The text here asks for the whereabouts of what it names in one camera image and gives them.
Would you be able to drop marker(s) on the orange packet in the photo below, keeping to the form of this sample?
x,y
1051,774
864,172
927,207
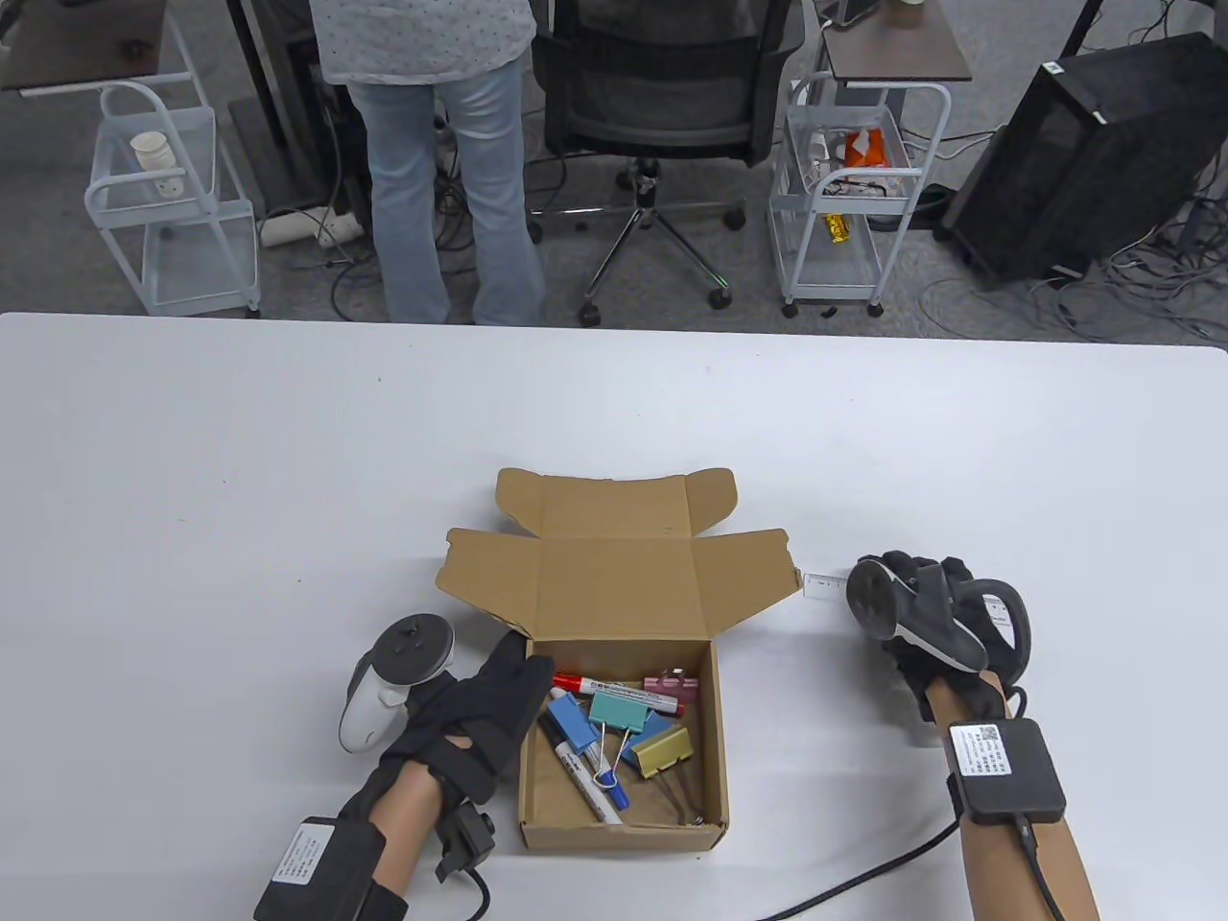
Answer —
x,y
865,149

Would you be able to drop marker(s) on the red marker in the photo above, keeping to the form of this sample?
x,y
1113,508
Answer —
x,y
614,689

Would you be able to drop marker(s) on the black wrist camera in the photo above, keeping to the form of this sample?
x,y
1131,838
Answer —
x,y
470,839

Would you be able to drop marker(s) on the clear plastic ruler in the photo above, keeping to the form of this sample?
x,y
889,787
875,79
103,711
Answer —
x,y
825,585

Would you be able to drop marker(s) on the person's right forearm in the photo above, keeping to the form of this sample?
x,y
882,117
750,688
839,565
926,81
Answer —
x,y
1017,863

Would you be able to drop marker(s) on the dark flat device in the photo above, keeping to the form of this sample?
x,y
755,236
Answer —
x,y
854,10

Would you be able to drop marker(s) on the blue marker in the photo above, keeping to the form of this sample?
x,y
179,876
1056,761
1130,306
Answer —
x,y
585,777

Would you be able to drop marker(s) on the white grey handheld controller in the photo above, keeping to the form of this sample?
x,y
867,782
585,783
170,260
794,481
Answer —
x,y
873,595
369,705

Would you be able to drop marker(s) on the black desk leg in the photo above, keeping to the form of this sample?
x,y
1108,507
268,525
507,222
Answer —
x,y
254,48

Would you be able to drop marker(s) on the person's left hand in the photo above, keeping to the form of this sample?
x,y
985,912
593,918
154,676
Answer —
x,y
470,720

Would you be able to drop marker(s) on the white power strip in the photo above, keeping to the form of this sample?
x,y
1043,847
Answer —
x,y
288,228

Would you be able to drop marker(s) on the pink binder clip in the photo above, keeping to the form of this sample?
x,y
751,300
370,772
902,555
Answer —
x,y
670,684

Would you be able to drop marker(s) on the blue binder clip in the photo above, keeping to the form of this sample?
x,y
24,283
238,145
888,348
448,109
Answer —
x,y
568,721
645,731

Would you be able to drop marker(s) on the person's left forearm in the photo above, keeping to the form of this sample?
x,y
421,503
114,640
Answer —
x,y
408,820

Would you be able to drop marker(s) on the white paper cup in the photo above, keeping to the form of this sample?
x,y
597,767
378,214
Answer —
x,y
151,153

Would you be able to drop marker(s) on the brown side table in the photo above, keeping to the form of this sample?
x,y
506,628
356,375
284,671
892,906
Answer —
x,y
902,53

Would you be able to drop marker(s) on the white metal cart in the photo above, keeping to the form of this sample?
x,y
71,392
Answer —
x,y
206,259
835,273

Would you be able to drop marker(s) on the yellow binder clip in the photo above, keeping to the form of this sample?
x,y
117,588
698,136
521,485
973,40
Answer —
x,y
662,753

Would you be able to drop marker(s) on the brown desk with white frame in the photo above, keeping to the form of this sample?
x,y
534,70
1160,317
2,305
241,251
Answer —
x,y
77,38

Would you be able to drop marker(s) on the person's right hand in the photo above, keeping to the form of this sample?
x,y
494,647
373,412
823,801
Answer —
x,y
909,667

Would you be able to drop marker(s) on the black wrist sensor box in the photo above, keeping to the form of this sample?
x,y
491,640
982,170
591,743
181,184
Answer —
x,y
1007,772
321,863

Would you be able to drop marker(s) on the small white dotted container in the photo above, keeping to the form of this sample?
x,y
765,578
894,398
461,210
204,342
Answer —
x,y
173,186

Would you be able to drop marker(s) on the yellow packet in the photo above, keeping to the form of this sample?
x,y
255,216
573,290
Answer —
x,y
838,228

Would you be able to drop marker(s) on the teal binder clip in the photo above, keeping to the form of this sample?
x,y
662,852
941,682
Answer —
x,y
624,710

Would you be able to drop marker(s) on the black mesh office chair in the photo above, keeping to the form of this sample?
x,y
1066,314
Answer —
x,y
662,106

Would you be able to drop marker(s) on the black computer tower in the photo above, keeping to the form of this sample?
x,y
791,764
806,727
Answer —
x,y
1094,163

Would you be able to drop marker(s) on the brown cardboard mailer box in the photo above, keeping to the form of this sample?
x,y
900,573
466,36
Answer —
x,y
614,585

